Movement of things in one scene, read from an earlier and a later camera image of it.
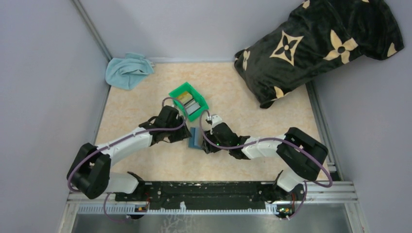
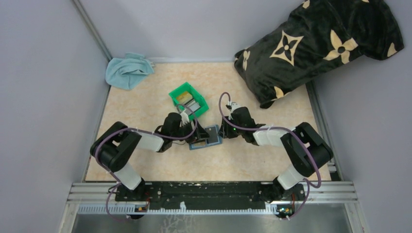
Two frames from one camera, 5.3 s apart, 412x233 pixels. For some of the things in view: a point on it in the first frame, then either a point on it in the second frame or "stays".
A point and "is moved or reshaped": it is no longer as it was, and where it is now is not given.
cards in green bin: [191, 105] stays
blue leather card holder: [193, 141] is moved or reshaped
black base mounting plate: [211, 195] stays
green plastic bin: [196, 94] stays
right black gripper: [208, 141] to [226, 132]
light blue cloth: [127, 73] stays
